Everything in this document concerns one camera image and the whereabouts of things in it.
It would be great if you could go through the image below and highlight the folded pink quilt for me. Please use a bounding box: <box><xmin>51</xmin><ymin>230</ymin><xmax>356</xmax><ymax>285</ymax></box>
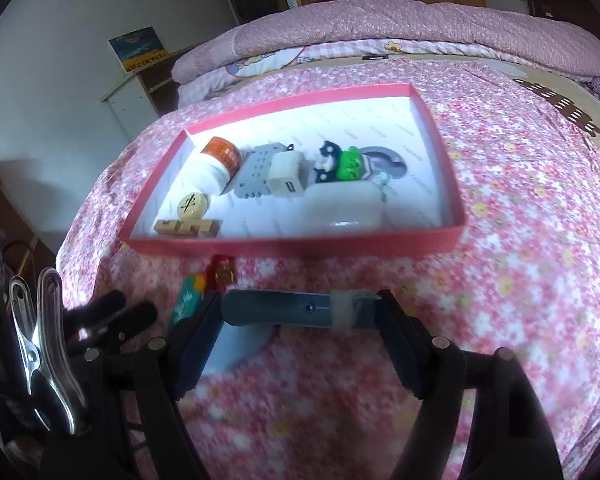
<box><xmin>171</xmin><ymin>0</ymin><xmax>600</xmax><ymax>86</ymax></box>

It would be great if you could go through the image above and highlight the wooden puzzle block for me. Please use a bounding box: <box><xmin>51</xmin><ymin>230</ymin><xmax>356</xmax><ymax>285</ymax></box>
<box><xmin>154</xmin><ymin>217</ymin><xmax>224</xmax><ymax>241</ymax></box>

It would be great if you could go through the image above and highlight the pink shallow cardboard box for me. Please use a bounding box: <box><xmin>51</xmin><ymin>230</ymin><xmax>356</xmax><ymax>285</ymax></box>
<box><xmin>120</xmin><ymin>82</ymin><xmax>467</xmax><ymax>257</ymax></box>

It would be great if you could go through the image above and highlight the blue-grey taped stick tool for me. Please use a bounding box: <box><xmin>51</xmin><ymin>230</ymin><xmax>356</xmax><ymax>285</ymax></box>
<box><xmin>221</xmin><ymin>289</ymin><xmax>383</xmax><ymax>333</ymax></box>

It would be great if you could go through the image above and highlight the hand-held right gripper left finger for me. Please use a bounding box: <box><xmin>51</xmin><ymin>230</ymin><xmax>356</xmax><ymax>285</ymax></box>
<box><xmin>40</xmin><ymin>290</ymin><xmax>224</xmax><ymax>480</ymax></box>

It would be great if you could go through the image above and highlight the round wooden disc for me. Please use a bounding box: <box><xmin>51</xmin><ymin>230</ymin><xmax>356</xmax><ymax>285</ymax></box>
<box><xmin>176</xmin><ymin>192</ymin><xmax>209</xmax><ymax>221</ymax></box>

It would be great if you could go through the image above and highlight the red and gold small figure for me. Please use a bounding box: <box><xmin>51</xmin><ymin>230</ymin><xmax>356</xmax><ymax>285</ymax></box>
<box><xmin>207</xmin><ymin>255</ymin><xmax>236</xmax><ymax>293</ymax></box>

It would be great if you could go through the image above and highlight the white rounded plastic case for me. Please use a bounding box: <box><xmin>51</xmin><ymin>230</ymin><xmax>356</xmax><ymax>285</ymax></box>
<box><xmin>272</xmin><ymin>183</ymin><xmax>383</xmax><ymax>236</ymax></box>

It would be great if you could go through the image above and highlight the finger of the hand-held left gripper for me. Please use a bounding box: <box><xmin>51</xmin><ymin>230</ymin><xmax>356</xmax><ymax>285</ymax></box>
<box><xmin>62</xmin><ymin>290</ymin><xmax>128</xmax><ymax>337</ymax></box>
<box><xmin>96</xmin><ymin>300</ymin><xmax>159</xmax><ymax>347</ymax></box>

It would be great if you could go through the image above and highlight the brown wooden furniture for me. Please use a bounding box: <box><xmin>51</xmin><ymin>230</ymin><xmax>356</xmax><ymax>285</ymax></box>
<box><xmin>0</xmin><ymin>180</ymin><xmax>56</xmax><ymax>281</ymax></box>

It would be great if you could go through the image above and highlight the white bottle with orange label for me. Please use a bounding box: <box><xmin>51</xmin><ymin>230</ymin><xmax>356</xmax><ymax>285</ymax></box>
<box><xmin>182</xmin><ymin>136</ymin><xmax>243</xmax><ymax>196</ymax></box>

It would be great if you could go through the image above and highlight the grey round keychain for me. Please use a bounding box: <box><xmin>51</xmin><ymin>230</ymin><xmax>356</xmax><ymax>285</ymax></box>
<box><xmin>362</xmin><ymin>145</ymin><xmax>410</xmax><ymax>201</ymax></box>

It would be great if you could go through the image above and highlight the blue and yellow desk calendar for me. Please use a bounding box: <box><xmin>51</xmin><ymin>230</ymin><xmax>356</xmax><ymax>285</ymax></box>
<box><xmin>108</xmin><ymin>26</ymin><xmax>167</xmax><ymax>73</ymax></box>

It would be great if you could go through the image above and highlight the dark wooden headboard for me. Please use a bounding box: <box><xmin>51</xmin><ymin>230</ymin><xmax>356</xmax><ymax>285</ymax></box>
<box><xmin>524</xmin><ymin>0</ymin><xmax>600</xmax><ymax>41</ymax></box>

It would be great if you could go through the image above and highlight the bedside cabinet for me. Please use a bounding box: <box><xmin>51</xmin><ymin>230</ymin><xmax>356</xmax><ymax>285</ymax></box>
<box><xmin>99</xmin><ymin>45</ymin><xmax>216</xmax><ymax>141</ymax></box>

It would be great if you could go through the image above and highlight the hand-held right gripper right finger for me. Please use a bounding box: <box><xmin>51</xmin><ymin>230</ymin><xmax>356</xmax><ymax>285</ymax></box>
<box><xmin>375</xmin><ymin>287</ymin><xmax>563</xmax><ymax>480</ymax></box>

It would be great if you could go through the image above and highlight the green and orange tube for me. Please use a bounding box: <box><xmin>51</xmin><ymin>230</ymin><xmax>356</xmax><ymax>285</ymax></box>
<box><xmin>169</xmin><ymin>274</ymin><xmax>206</xmax><ymax>328</ymax></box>

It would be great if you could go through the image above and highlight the green and black toy figure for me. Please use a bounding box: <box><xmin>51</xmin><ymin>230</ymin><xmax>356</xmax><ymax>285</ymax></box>
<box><xmin>314</xmin><ymin>141</ymin><xmax>373</xmax><ymax>183</ymax></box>

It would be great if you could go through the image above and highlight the metal spring clamp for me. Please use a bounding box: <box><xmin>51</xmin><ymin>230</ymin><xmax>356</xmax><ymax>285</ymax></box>
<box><xmin>8</xmin><ymin>268</ymin><xmax>89</xmax><ymax>436</ymax></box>

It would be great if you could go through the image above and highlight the pink floral bed sheet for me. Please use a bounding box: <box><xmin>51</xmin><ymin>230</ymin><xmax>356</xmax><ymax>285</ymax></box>
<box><xmin>57</xmin><ymin>57</ymin><xmax>600</xmax><ymax>480</ymax></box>

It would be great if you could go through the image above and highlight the grey perforated block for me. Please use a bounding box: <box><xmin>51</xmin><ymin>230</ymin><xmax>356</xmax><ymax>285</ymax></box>
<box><xmin>233</xmin><ymin>142</ymin><xmax>297</xmax><ymax>200</ymax></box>

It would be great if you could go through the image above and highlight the cartoon printed bed sheet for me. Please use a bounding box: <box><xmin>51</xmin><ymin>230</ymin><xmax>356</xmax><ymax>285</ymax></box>
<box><xmin>200</xmin><ymin>40</ymin><xmax>600</xmax><ymax>136</ymax></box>

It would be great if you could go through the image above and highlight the white charger plug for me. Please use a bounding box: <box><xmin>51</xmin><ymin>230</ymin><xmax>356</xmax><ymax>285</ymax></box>
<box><xmin>267</xmin><ymin>152</ymin><xmax>310</xmax><ymax>197</ymax></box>

